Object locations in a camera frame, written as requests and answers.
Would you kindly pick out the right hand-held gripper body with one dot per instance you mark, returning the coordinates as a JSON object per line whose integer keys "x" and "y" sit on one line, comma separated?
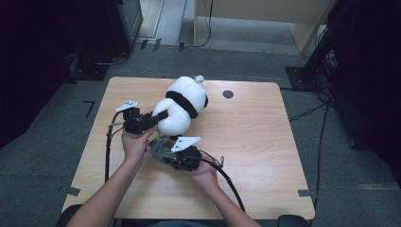
{"x": 186, "y": 159}

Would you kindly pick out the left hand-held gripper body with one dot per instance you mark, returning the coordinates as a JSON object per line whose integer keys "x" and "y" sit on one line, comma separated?
{"x": 134, "y": 123}

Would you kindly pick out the grey sock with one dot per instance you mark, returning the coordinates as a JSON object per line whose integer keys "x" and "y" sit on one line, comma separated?
{"x": 160, "y": 149}

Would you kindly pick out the panda plush toy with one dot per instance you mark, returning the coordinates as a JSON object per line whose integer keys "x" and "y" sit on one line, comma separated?
{"x": 183, "y": 104}

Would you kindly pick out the person's left hand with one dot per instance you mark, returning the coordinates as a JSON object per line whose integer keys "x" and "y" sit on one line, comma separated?
{"x": 135, "y": 145}

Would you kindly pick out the person's right hand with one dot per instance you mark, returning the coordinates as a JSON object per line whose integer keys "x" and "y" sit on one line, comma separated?
{"x": 205, "y": 175}

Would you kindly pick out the black floor tape corner mark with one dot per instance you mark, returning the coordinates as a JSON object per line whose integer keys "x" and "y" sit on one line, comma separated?
{"x": 90, "y": 107}

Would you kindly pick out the person's blue-grey shirt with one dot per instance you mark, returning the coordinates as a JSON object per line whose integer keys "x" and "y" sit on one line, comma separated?
{"x": 176, "y": 224}

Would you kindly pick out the dark round table grommet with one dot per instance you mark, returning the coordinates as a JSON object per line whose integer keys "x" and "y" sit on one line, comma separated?
{"x": 228, "y": 94}

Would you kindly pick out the grey tape piece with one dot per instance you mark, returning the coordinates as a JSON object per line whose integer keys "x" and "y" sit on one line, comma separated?
{"x": 304, "y": 193}
{"x": 73, "y": 191}

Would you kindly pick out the dark curtain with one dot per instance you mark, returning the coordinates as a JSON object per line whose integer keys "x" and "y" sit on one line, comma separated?
{"x": 372, "y": 78}
{"x": 28, "y": 63}

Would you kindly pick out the light wooden desk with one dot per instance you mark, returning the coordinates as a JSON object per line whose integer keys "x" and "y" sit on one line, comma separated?
{"x": 252, "y": 9}

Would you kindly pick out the black metal stand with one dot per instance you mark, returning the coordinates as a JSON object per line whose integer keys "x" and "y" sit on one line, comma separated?
{"x": 310, "y": 66}

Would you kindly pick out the black stand base plate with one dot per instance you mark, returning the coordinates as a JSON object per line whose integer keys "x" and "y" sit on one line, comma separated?
{"x": 90, "y": 71}

